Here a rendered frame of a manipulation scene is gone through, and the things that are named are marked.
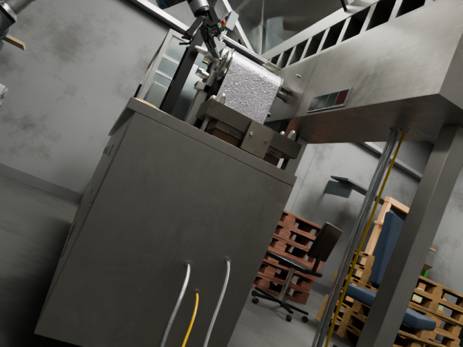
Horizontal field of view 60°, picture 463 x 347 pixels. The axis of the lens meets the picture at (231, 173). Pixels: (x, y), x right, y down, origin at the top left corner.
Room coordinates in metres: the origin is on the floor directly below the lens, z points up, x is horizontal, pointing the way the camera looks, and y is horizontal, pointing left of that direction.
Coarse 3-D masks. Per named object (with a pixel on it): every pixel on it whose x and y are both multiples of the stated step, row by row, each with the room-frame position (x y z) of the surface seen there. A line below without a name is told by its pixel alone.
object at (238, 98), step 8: (224, 80) 1.62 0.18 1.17; (224, 88) 1.62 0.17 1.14; (232, 88) 1.63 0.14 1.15; (240, 88) 1.64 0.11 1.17; (216, 96) 1.62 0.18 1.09; (232, 96) 1.64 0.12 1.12; (240, 96) 1.65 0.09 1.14; (248, 96) 1.66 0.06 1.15; (256, 96) 1.67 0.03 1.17; (224, 104) 1.63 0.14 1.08; (232, 104) 1.64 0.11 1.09; (240, 104) 1.65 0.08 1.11; (248, 104) 1.66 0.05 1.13; (256, 104) 1.67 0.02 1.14; (264, 104) 1.68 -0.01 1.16; (240, 112) 1.66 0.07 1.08; (248, 112) 1.67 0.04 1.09; (256, 112) 1.68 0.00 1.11; (264, 112) 1.69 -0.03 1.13; (256, 120) 1.68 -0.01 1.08; (264, 120) 1.69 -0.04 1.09
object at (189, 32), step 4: (200, 16) 1.62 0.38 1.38; (196, 20) 1.61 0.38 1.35; (200, 20) 1.62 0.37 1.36; (192, 24) 1.61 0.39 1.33; (196, 24) 1.62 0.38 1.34; (192, 28) 1.61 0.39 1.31; (196, 28) 1.62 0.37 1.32; (188, 32) 1.61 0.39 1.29; (192, 32) 1.62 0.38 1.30; (184, 36) 1.64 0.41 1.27; (188, 36) 1.62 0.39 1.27
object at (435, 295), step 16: (368, 256) 3.88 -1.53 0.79; (336, 272) 4.11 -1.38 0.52; (368, 272) 3.81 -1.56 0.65; (368, 288) 3.72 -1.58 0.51; (416, 288) 3.62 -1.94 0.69; (432, 288) 3.72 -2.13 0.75; (448, 288) 3.77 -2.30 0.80; (336, 304) 4.00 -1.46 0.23; (352, 304) 4.15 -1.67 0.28; (416, 304) 3.62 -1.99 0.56; (432, 304) 3.70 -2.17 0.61; (448, 304) 3.79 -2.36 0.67; (336, 320) 3.91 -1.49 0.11; (352, 320) 3.81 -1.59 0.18; (448, 320) 3.85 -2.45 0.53; (352, 336) 3.83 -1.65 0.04; (416, 336) 3.70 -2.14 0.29; (448, 336) 3.86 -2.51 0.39
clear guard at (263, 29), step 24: (240, 0) 2.33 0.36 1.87; (264, 0) 2.12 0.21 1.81; (288, 0) 1.94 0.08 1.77; (312, 0) 1.79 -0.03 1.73; (336, 0) 1.66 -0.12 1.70; (240, 24) 2.51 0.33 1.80; (264, 24) 2.27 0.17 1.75; (288, 24) 2.06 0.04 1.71; (312, 24) 1.89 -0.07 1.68; (264, 48) 2.43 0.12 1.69
